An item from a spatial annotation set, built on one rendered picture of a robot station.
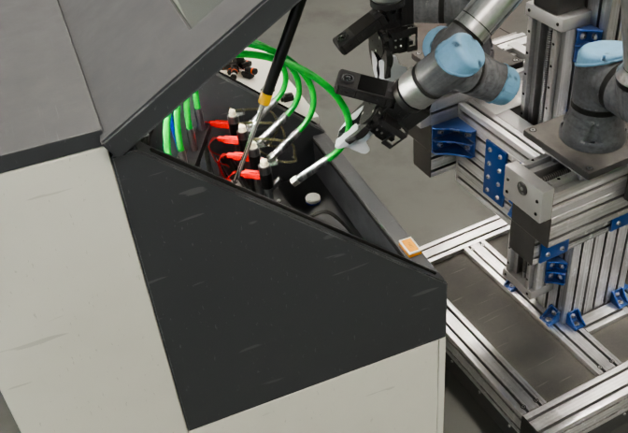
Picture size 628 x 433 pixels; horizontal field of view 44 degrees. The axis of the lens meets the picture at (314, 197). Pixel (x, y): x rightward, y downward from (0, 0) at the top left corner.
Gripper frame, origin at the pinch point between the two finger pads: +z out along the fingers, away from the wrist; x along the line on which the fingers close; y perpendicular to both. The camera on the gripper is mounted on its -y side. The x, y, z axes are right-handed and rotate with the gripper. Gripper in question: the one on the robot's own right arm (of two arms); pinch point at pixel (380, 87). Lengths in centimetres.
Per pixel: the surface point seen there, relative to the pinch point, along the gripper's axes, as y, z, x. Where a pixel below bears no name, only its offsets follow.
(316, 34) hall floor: 86, 123, 280
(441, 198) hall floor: 73, 123, 100
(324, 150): -6.0, 28.1, 23.2
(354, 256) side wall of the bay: -22.5, 12.8, -34.8
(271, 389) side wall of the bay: -42, 40, -35
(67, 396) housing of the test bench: -79, 23, -35
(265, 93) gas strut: -35, -24, -32
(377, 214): -5.5, 28.1, -7.5
